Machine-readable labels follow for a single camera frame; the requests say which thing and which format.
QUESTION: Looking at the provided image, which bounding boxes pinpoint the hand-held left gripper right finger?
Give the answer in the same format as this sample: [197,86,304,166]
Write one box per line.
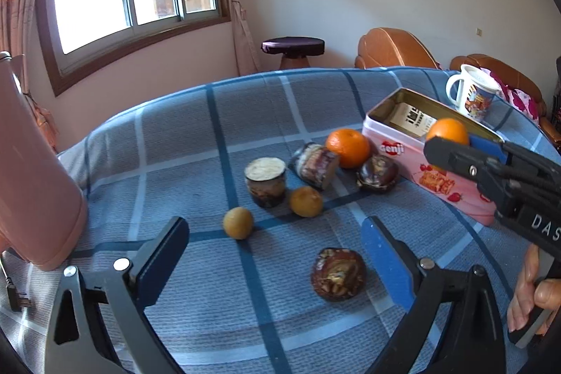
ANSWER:
[360,216,524,374]

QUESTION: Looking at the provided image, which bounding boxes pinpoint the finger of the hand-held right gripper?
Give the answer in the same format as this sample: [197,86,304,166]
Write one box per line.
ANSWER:
[423,136,510,187]
[469,134,561,191]

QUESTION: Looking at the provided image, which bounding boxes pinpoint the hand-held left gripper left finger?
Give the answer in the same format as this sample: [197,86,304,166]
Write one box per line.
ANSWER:
[44,216,190,374]

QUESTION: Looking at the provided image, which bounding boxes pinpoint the large orange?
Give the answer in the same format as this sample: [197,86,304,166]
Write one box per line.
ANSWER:
[426,117,471,148]
[325,129,372,170]

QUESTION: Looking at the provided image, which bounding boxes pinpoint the pink tin box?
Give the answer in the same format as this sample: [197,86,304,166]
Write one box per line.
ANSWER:
[361,87,506,227]

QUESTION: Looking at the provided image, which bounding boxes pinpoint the dark round pastry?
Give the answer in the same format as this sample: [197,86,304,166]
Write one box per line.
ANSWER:
[356,155,399,194]
[311,248,367,303]

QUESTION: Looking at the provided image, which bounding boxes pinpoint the small yellow fruit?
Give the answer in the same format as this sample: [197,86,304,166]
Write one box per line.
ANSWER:
[289,185,324,219]
[223,206,255,240]

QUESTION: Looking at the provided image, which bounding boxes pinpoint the person's right hand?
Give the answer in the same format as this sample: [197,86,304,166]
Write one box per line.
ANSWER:
[507,245,561,336]

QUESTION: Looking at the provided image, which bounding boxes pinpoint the white printed mug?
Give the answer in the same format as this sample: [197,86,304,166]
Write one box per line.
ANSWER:
[446,64,501,122]

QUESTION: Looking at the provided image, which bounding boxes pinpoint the brown leather sofa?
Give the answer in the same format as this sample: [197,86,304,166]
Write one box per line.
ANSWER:
[449,54,561,151]

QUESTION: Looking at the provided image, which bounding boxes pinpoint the blue plaid tablecloth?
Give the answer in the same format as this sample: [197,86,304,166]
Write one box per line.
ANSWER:
[0,66,561,374]

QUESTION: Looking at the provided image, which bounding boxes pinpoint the upright wrapped cake cup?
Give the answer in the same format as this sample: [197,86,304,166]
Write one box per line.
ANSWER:
[244,157,288,209]

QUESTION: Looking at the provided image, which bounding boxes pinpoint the pink electric kettle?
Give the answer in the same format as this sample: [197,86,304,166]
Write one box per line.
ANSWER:
[0,52,88,272]

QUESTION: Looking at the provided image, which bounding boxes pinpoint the round purple-topped stool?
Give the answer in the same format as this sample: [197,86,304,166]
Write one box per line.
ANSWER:
[262,36,326,71]

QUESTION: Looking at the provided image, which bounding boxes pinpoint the black power plug cable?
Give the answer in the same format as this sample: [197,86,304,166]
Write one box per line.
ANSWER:
[0,249,33,312]

